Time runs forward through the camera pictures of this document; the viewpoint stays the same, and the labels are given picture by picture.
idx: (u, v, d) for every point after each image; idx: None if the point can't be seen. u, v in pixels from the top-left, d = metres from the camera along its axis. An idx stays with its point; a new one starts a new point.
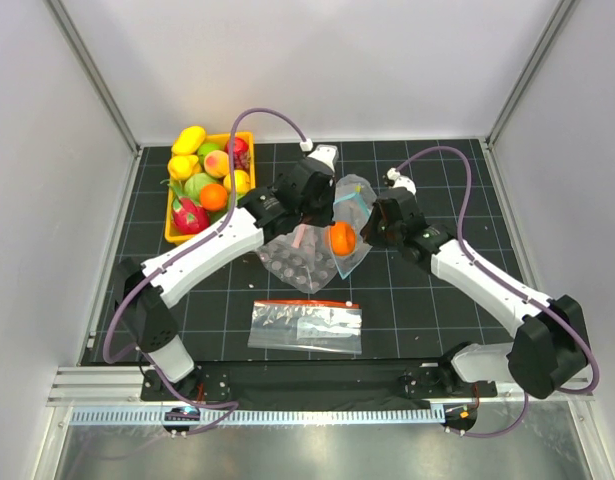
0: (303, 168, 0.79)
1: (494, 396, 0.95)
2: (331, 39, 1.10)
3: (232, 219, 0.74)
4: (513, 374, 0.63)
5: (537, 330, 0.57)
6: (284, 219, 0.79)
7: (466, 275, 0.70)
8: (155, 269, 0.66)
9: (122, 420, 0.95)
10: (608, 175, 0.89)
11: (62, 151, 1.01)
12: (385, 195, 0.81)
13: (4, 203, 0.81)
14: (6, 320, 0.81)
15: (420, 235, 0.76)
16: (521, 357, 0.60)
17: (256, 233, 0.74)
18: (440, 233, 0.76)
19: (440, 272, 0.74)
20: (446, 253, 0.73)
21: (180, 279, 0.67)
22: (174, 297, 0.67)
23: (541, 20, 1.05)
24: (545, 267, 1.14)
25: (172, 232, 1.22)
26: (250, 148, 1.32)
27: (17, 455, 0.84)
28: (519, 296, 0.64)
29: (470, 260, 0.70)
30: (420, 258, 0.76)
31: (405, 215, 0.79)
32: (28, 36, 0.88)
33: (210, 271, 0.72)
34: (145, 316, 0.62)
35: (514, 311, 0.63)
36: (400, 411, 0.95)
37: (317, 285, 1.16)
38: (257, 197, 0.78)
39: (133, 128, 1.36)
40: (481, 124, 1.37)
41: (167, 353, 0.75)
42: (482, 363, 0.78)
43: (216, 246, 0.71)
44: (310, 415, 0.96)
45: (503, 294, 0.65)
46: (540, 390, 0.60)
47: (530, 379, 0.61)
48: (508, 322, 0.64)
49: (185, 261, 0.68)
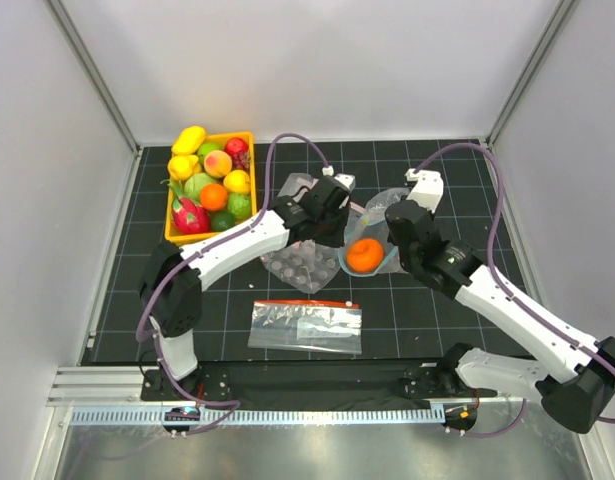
0: (327, 181, 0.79)
1: (494, 396, 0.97)
2: (331, 38, 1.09)
3: (263, 218, 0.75)
4: (546, 408, 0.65)
5: (592, 386, 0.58)
6: (307, 227, 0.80)
7: (505, 313, 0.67)
8: (194, 252, 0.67)
9: (122, 420, 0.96)
10: (607, 176, 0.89)
11: (62, 151, 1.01)
12: (396, 212, 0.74)
13: (4, 203, 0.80)
14: (6, 320, 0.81)
15: (443, 259, 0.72)
16: (565, 401, 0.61)
17: (283, 234, 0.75)
18: (465, 255, 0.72)
19: (467, 301, 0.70)
20: (477, 286, 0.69)
21: (215, 266, 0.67)
22: (206, 283, 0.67)
23: (541, 20, 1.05)
24: (545, 268, 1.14)
25: (172, 232, 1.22)
26: (249, 147, 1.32)
27: (18, 454, 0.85)
28: (567, 342, 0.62)
29: (507, 296, 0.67)
30: (443, 283, 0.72)
31: (421, 235, 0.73)
32: (28, 35, 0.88)
33: (238, 264, 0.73)
34: (181, 295, 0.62)
35: (565, 362, 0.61)
36: (400, 411, 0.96)
37: (316, 285, 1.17)
38: (285, 203, 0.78)
39: (133, 128, 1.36)
40: (481, 124, 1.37)
41: (179, 347, 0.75)
42: (496, 380, 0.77)
43: (249, 240, 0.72)
44: (309, 415, 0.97)
45: (549, 339, 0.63)
46: (580, 427, 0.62)
47: (570, 417, 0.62)
48: (552, 367, 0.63)
49: (221, 249, 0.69)
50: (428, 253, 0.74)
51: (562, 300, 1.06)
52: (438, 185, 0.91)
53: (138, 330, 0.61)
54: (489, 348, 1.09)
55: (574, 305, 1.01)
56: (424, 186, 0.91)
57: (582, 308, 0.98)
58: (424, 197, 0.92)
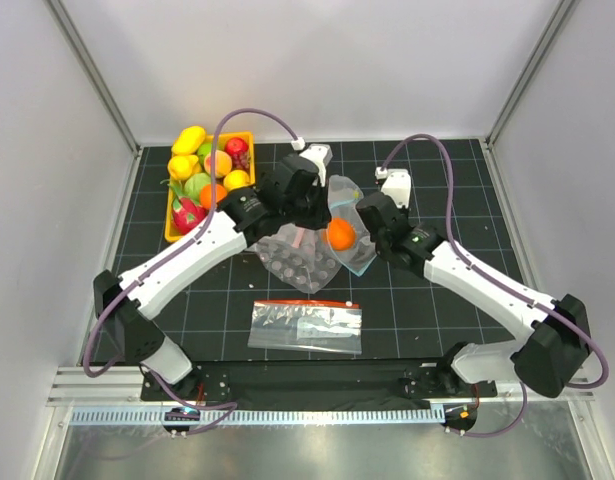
0: (283, 166, 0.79)
1: (494, 396, 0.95)
2: (332, 39, 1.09)
3: (210, 225, 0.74)
4: (518, 374, 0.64)
5: (547, 338, 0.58)
6: (267, 220, 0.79)
7: (466, 281, 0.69)
8: (132, 282, 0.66)
9: (122, 420, 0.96)
10: (607, 176, 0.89)
11: (63, 152, 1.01)
12: (364, 202, 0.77)
13: (4, 203, 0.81)
14: (6, 320, 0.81)
15: (409, 240, 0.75)
16: (531, 361, 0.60)
17: (237, 237, 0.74)
18: (429, 234, 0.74)
19: (434, 277, 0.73)
20: (439, 260, 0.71)
21: (158, 291, 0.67)
22: (152, 311, 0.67)
23: (540, 19, 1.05)
24: (545, 268, 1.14)
25: (172, 232, 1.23)
26: (249, 148, 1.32)
27: (17, 454, 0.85)
28: (523, 301, 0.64)
29: (467, 265, 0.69)
30: (411, 263, 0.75)
31: (388, 220, 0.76)
32: (28, 34, 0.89)
33: (188, 280, 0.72)
34: (122, 331, 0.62)
35: (522, 318, 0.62)
36: (400, 411, 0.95)
37: (316, 285, 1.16)
38: (237, 199, 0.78)
39: (133, 128, 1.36)
40: (481, 124, 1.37)
41: (163, 358, 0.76)
42: (483, 365, 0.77)
43: (194, 254, 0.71)
44: (310, 415, 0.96)
45: (506, 299, 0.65)
46: (551, 388, 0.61)
47: (540, 380, 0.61)
48: (514, 328, 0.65)
49: (162, 271, 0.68)
50: (396, 236, 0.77)
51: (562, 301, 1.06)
52: (406, 181, 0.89)
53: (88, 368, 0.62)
54: None
55: None
56: (392, 181, 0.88)
57: None
58: (394, 192, 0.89)
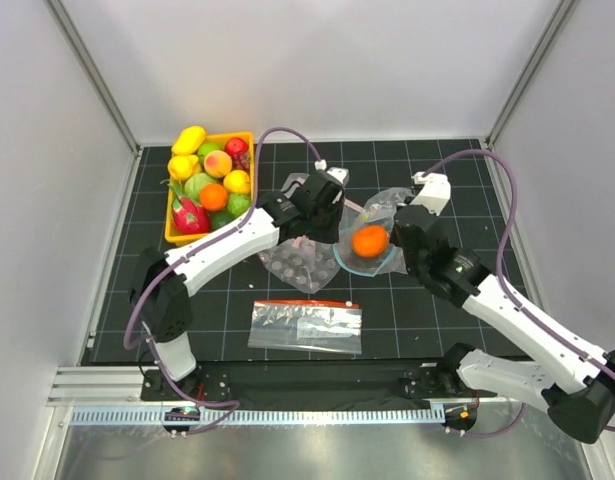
0: (319, 178, 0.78)
1: (494, 396, 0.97)
2: (332, 39, 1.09)
3: (252, 217, 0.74)
4: (552, 417, 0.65)
5: (600, 396, 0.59)
6: (297, 223, 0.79)
7: (514, 323, 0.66)
8: (180, 257, 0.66)
9: (122, 420, 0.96)
10: (607, 176, 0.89)
11: (63, 151, 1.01)
12: (409, 220, 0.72)
13: (5, 202, 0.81)
14: (6, 320, 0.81)
15: (452, 269, 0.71)
16: (574, 412, 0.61)
17: (273, 233, 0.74)
18: (473, 263, 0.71)
19: (475, 310, 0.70)
20: (485, 295, 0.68)
21: (201, 270, 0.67)
22: (193, 289, 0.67)
23: (541, 20, 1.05)
24: (545, 268, 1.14)
25: (172, 232, 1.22)
26: (249, 147, 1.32)
27: (17, 454, 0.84)
28: (576, 354, 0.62)
29: (516, 306, 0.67)
30: (451, 292, 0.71)
31: (431, 243, 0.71)
32: (28, 33, 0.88)
33: (227, 266, 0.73)
34: (168, 302, 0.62)
35: (573, 372, 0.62)
36: (400, 411, 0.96)
37: (316, 285, 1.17)
38: (273, 200, 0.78)
39: (133, 128, 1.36)
40: (481, 124, 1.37)
41: (175, 348, 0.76)
42: (497, 383, 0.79)
43: (236, 241, 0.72)
44: (309, 415, 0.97)
45: (557, 349, 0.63)
46: (588, 437, 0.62)
47: (579, 429, 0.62)
48: (559, 377, 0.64)
49: (207, 252, 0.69)
50: (437, 262, 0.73)
51: (562, 301, 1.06)
52: (445, 189, 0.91)
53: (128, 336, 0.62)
54: (488, 347, 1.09)
55: (574, 305, 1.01)
56: (432, 189, 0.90)
57: (582, 308, 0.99)
58: (432, 200, 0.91)
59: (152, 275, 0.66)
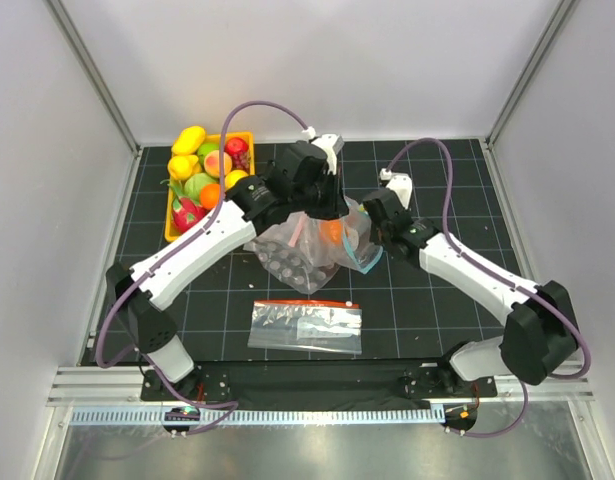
0: (292, 154, 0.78)
1: (494, 396, 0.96)
2: (332, 39, 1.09)
3: (218, 215, 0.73)
4: (506, 363, 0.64)
5: (525, 318, 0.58)
6: (274, 211, 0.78)
7: (456, 267, 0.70)
8: (143, 273, 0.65)
9: (122, 420, 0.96)
10: (607, 175, 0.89)
11: (63, 152, 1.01)
12: (370, 194, 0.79)
13: (5, 203, 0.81)
14: (6, 320, 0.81)
15: (407, 231, 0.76)
16: (513, 344, 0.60)
17: (245, 227, 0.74)
18: (426, 227, 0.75)
19: (428, 265, 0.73)
20: (432, 248, 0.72)
21: (169, 282, 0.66)
22: (164, 302, 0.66)
23: (540, 19, 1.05)
24: (545, 268, 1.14)
25: (172, 232, 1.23)
26: (249, 148, 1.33)
27: (17, 454, 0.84)
28: (506, 284, 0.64)
29: (457, 253, 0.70)
30: (408, 254, 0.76)
31: (389, 212, 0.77)
32: (28, 33, 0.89)
33: (199, 270, 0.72)
34: (136, 322, 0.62)
35: (503, 300, 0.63)
36: (400, 411, 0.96)
37: (315, 285, 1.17)
38: (245, 187, 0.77)
39: (133, 128, 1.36)
40: (481, 123, 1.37)
41: (169, 354, 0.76)
42: (481, 358, 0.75)
43: (204, 243, 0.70)
44: (309, 415, 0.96)
45: (491, 282, 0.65)
46: (534, 373, 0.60)
47: (523, 364, 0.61)
48: (498, 311, 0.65)
49: (173, 262, 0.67)
50: (398, 229, 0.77)
51: None
52: (408, 183, 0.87)
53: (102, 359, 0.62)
54: None
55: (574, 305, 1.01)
56: (395, 183, 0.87)
57: (581, 308, 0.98)
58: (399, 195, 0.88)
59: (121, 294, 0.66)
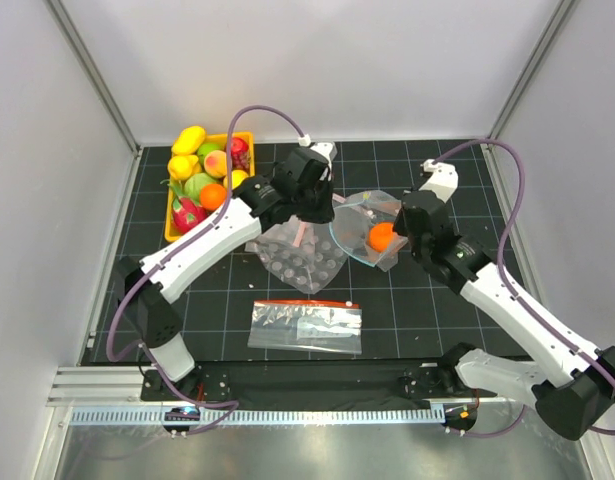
0: (300, 157, 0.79)
1: (494, 396, 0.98)
2: (332, 39, 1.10)
3: (227, 211, 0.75)
4: (538, 411, 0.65)
5: (586, 390, 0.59)
6: (279, 209, 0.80)
7: (509, 312, 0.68)
8: (153, 266, 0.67)
9: (122, 420, 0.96)
10: (608, 176, 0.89)
11: (63, 151, 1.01)
12: (412, 204, 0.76)
13: (5, 202, 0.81)
14: (6, 319, 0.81)
15: (453, 255, 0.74)
16: (560, 405, 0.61)
17: (251, 223, 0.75)
18: (474, 251, 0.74)
19: (471, 297, 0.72)
20: (483, 283, 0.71)
21: (179, 274, 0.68)
22: (174, 294, 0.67)
23: (541, 20, 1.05)
24: (545, 268, 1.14)
25: (172, 232, 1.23)
26: (249, 148, 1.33)
27: (17, 454, 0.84)
28: (567, 346, 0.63)
29: (512, 295, 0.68)
30: (450, 277, 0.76)
31: (435, 227, 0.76)
32: (27, 31, 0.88)
33: (207, 265, 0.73)
34: (146, 312, 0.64)
35: (562, 364, 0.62)
36: (400, 411, 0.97)
37: (317, 285, 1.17)
38: (252, 186, 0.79)
39: (133, 128, 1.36)
40: (481, 123, 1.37)
41: (171, 351, 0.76)
42: (492, 379, 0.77)
43: (213, 238, 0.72)
44: (309, 415, 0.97)
45: (549, 341, 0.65)
46: (573, 434, 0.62)
47: (564, 423, 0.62)
48: (549, 370, 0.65)
49: (183, 255, 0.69)
50: (441, 246, 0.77)
51: (562, 301, 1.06)
52: (454, 178, 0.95)
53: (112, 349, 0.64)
54: (489, 347, 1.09)
55: (574, 306, 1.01)
56: (439, 177, 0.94)
57: (581, 308, 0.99)
58: (440, 189, 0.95)
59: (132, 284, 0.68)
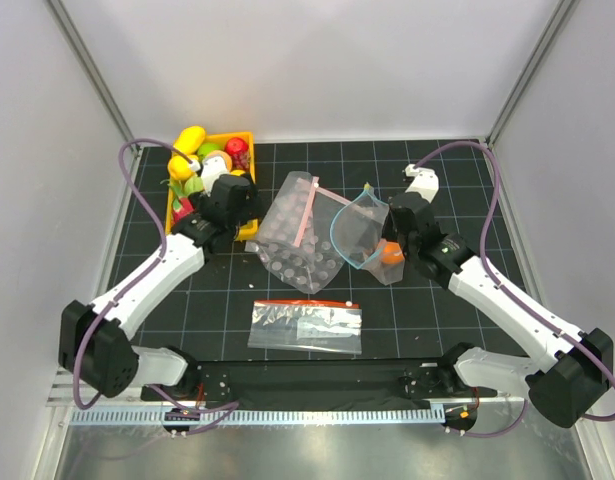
0: (221, 184, 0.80)
1: (494, 396, 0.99)
2: (332, 39, 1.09)
3: (169, 246, 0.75)
4: (532, 400, 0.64)
5: (570, 371, 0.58)
6: (218, 238, 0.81)
7: (491, 299, 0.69)
8: (107, 304, 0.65)
9: (122, 420, 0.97)
10: (608, 176, 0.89)
11: (62, 152, 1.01)
12: (398, 203, 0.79)
13: (4, 202, 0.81)
14: (7, 319, 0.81)
15: (439, 249, 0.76)
16: (549, 391, 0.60)
17: (196, 254, 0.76)
18: (459, 246, 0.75)
19: (458, 290, 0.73)
20: (467, 274, 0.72)
21: (133, 309, 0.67)
22: (129, 331, 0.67)
23: (541, 20, 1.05)
24: (545, 268, 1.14)
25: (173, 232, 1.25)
26: (249, 147, 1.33)
27: (17, 455, 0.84)
28: (551, 330, 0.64)
29: (495, 284, 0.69)
30: (437, 273, 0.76)
31: (421, 224, 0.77)
32: (27, 31, 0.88)
33: (158, 299, 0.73)
34: (107, 351, 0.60)
35: (546, 346, 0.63)
36: (399, 411, 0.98)
37: (317, 285, 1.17)
38: (188, 221, 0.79)
39: (133, 128, 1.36)
40: (481, 123, 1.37)
41: (152, 370, 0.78)
42: (490, 375, 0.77)
43: (162, 271, 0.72)
44: (309, 415, 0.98)
45: (533, 326, 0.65)
46: (565, 420, 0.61)
47: (555, 409, 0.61)
48: (536, 355, 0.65)
49: (135, 290, 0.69)
50: (426, 243, 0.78)
51: (561, 302, 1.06)
52: (435, 181, 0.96)
53: (77, 401, 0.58)
54: (489, 347, 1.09)
55: (574, 306, 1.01)
56: (421, 180, 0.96)
57: (581, 308, 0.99)
58: (422, 191, 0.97)
59: (81, 332, 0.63)
